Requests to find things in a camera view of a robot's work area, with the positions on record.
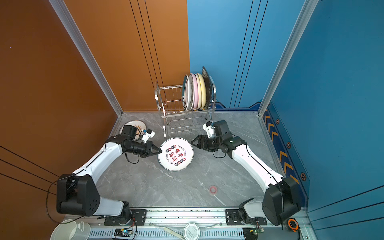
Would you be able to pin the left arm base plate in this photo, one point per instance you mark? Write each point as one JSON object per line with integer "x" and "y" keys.
{"x": 137, "y": 217}

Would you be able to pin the orange black tape measure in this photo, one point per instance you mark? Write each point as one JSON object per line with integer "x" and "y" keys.
{"x": 293, "y": 225}

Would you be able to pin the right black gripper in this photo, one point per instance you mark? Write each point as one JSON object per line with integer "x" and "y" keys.
{"x": 201, "y": 138}

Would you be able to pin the wooden stick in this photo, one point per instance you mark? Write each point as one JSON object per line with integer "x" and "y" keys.
{"x": 173, "y": 233}

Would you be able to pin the white plate red characters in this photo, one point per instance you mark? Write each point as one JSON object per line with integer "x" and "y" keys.
{"x": 177, "y": 154}

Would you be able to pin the clear plastic measuring cup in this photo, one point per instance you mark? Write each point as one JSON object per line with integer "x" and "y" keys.
{"x": 71, "y": 230}

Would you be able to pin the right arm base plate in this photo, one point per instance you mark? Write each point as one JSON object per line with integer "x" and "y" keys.
{"x": 237, "y": 217}

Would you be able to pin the aluminium front rail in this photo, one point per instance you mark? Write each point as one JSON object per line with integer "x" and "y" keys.
{"x": 211, "y": 221}

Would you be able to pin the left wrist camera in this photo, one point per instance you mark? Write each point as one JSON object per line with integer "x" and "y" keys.
{"x": 147, "y": 135}

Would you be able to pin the steel two-tier dish rack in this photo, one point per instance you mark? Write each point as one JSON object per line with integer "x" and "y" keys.
{"x": 176, "y": 121}

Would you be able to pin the green circuit board left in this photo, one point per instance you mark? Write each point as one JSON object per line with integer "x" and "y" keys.
{"x": 123, "y": 234}

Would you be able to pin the green circuit board right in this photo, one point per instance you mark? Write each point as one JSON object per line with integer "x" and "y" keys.
{"x": 252, "y": 233}

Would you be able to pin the black floral square plate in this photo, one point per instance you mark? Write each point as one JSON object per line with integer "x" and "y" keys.
{"x": 208, "y": 86}

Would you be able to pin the pink round plate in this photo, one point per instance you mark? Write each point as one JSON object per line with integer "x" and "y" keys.
{"x": 196, "y": 84}

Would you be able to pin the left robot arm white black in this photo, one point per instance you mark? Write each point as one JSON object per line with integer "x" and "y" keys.
{"x": 77, "y": 193}

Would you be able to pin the white plate dark green rim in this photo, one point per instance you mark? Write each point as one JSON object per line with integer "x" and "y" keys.
{"x": 188, "y": 93}

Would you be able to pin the cream round plate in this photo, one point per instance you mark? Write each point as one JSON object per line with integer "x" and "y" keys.
{"x": 200, "y": 100}

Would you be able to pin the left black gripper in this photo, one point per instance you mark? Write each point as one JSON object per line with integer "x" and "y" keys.
{"x": 149, "y": 147}

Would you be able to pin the white plate orange sunburst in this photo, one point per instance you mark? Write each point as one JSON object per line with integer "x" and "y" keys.
{"x": 140, "y": 125}

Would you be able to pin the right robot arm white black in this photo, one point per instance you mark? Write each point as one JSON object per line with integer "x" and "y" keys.
{"x": 281, "y": 195}

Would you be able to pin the green circuit board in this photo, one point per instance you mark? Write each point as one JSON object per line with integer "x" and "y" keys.
{"x": 123, "y": 234}
{"x": 252, "y": 233}

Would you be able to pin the yellow round plate with bear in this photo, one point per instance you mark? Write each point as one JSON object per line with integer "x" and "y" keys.
{"x": 203, "y": 91}

